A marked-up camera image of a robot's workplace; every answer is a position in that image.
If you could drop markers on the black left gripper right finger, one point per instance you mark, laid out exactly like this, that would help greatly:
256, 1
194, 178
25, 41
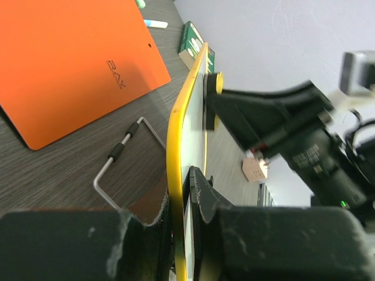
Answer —
274, 243

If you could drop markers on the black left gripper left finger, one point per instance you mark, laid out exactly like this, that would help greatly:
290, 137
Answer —
87, 243

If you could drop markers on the orange clipboard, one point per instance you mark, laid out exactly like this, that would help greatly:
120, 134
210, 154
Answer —
65, 64

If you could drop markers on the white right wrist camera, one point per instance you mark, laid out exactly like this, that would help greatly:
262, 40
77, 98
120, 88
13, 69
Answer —
356, 83

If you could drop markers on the metal wire whiteboard stand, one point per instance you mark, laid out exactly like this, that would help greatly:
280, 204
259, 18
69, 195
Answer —
134, 166

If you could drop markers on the white blue-capped marker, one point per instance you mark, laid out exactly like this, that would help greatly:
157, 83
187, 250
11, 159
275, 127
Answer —
155, 24

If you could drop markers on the yellow-framed whiteboard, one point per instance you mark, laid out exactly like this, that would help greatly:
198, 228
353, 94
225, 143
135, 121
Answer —
186, 146

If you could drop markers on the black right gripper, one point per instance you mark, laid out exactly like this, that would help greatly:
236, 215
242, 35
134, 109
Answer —
292, 123

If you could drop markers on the green highlighter marker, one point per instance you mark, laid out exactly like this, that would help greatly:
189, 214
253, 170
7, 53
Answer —
140, 3

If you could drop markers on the green cover book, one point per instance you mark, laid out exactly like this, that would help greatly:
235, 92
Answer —
190, 44

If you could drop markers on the yellow bone-shaped eraser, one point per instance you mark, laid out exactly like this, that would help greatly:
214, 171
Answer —
212, 87

